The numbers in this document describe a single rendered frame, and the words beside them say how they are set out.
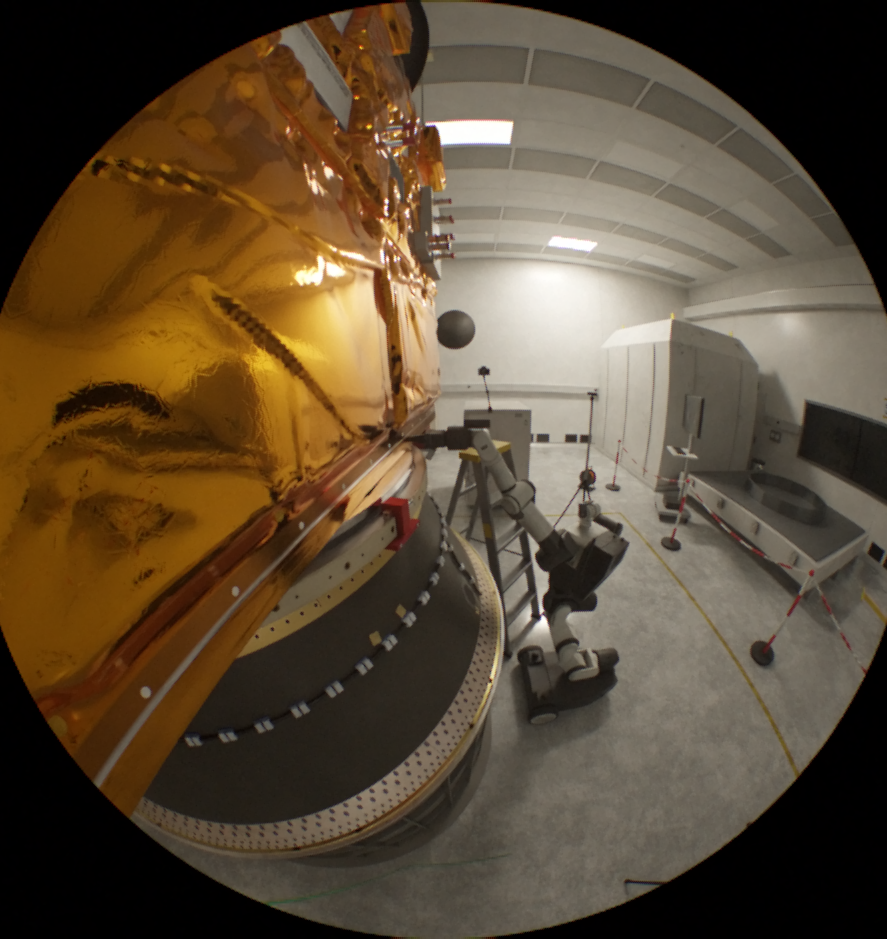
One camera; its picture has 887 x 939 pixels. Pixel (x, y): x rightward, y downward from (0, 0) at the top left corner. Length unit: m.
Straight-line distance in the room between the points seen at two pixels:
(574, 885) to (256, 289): 2.33
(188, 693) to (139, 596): 0.13
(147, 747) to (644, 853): 2.19
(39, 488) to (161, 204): 0.20
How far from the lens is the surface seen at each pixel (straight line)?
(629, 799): 2.23
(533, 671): 2.19
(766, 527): 4.61
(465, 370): 8.00
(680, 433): 6.16
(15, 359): 0.21
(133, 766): 0.35
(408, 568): 0.75
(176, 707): 0.34
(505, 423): 4.09
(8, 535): 0.21
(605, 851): 2.16
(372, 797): 0.82
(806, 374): 8.03
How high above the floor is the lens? 2.01
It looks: 18 degrees down
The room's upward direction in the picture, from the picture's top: 2 degrees counter-clockwise
